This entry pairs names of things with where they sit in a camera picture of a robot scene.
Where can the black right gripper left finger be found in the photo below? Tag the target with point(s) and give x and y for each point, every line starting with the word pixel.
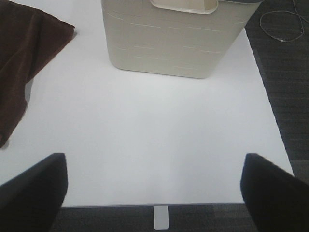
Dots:
pixel 31 201

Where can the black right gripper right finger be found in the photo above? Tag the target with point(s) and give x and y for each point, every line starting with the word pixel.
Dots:
pixel 276 200

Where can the dark brown towel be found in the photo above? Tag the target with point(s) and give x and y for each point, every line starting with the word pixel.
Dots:
pixel 29 39

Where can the beige basket with grey rim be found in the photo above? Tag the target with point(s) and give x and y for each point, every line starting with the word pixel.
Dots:
pixel 185 38

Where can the white table leg bracket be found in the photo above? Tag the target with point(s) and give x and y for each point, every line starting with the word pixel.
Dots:
pixel 161 217

